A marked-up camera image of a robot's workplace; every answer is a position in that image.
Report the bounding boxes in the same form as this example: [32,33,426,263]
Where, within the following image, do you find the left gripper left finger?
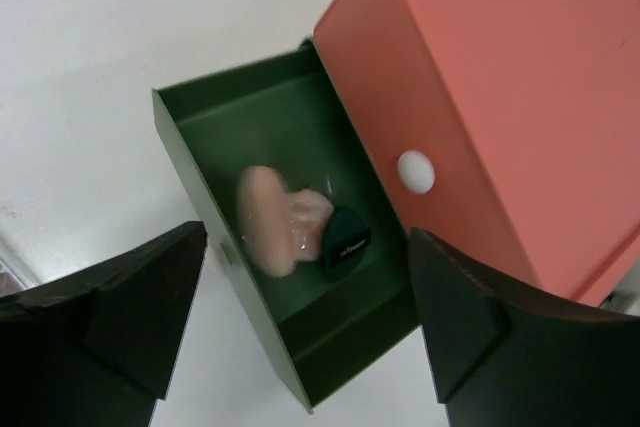
[1,221,207,426]

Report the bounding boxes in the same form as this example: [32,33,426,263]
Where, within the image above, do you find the coral drawer cabinet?
[313,0,639,306]

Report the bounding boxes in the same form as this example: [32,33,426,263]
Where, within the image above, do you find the dark green round compact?
[320,207,372,283]

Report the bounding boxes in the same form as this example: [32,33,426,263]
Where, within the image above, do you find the peach makeup sponge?
[237,166,334,278]

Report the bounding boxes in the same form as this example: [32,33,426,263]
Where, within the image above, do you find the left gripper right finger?
[408,229,639,426]

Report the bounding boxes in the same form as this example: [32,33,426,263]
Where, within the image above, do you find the green drawer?
[152,41,418,409]

